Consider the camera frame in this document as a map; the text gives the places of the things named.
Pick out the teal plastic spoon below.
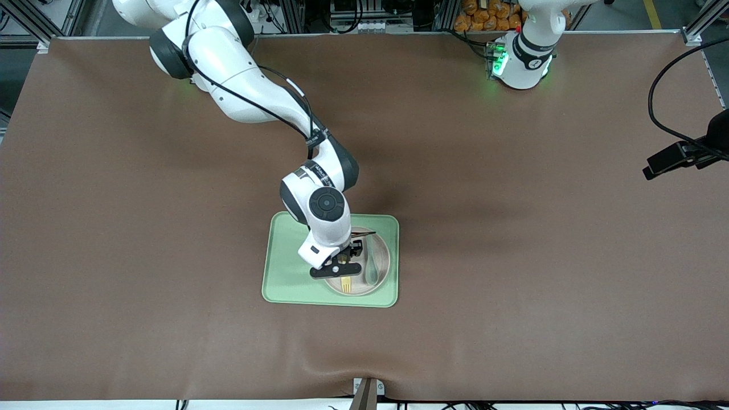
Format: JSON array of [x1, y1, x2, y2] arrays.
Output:
[[364, 233, 381, 286]]

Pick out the yellow plastic fork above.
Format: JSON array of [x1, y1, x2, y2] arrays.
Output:
[[336, 255, 352, 295]]

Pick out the aluminium frame profile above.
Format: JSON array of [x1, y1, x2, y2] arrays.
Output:
[[681, 0, 729, 46], [0, 0, 52, 53]]

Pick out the brown table cover mat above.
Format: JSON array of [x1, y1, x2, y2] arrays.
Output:
[[0, 33, 729, 402]]

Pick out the mint green rectangular tray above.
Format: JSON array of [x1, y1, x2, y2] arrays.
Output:
[[261, 211, 400, 309]]

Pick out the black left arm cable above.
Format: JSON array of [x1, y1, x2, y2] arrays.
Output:
[[648, 37, 729, 160]]

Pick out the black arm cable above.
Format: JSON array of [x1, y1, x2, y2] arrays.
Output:
[[185, 0, 378, 161], [648, 37, 729, 160]]

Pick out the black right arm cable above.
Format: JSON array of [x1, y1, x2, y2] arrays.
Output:
[[185, 0, 378, 161]]

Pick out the metal table edge clamp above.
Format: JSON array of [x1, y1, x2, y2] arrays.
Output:
[[349, 377, 386, 410]]

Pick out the cream round plate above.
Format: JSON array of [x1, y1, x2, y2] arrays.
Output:
[[319, 227, 392, 297]]

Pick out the white terminal block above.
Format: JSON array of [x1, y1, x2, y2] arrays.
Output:
[[330, 20, 380, 34]]

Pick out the orange packaged items pile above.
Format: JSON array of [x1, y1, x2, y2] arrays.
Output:
[[454, 0, 525, 32]]

